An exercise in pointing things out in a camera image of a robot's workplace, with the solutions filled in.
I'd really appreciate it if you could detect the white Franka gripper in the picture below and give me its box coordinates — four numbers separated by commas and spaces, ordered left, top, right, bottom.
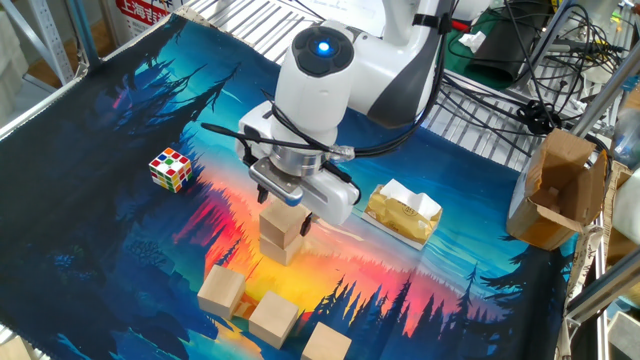
235, 102, 362, 238

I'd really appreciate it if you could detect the light wooden cube block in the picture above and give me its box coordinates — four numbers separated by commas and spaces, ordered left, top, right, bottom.
300, 321, 353, 360
258, 233, 305, 267
196, 264, 247, 321
248, 290, 300, 350
258, 199, 312, 250

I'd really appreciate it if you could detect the gold tissue pack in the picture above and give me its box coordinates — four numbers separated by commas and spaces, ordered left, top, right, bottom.
360, 178, 444, 251

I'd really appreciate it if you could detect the colourful Rubik's cube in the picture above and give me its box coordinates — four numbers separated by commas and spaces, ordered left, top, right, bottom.
148, 146, 194, 194

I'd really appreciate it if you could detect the sunset forest printed cloth mat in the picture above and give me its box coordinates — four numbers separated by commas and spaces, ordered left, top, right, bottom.
0, 12, 576, 360

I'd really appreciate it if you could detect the green mat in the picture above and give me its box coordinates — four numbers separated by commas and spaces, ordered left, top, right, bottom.
442, 9, 506, 92

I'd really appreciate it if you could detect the red sign with white characters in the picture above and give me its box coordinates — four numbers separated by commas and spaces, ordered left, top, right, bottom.
115, 0, 171, 39

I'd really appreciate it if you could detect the crumpled white tissue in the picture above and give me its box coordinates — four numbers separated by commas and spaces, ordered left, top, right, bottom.
458, 30, 487, 54

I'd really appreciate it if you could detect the black fabric bag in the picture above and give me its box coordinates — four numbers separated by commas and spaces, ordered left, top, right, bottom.
467, 0, 554, 91

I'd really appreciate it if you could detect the open cardboard box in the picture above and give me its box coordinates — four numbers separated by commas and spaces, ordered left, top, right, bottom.
505, 128, 610, 252

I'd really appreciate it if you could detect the white plastic container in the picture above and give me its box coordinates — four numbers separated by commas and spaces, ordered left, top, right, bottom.
614, 169, 640, 246

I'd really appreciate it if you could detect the clear plastic bottle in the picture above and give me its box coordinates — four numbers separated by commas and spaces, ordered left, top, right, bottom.
612, 107, 640, 169

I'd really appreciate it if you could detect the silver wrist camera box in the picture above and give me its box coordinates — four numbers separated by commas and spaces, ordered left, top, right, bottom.
248, 157, 305, 208

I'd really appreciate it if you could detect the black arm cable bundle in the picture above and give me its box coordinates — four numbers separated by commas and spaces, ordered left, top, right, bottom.
200, 0, 451, 206

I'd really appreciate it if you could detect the black coiled cable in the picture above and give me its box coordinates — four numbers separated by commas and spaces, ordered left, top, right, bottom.
516, 98, 560, 136

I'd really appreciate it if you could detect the blue metal post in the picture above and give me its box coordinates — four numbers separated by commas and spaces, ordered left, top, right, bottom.
67, 0, 100, 61

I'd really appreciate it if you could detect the white perforated rack post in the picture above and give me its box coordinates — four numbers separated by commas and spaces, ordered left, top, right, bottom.
0, 0, 76, 86

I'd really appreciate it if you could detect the aluminium frame post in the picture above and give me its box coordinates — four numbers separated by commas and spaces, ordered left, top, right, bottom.
527, 0, 576, 76
569, 47, 640, 140

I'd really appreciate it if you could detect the aluminium frame bar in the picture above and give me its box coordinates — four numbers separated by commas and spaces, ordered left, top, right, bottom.
564, 252, 640, 326

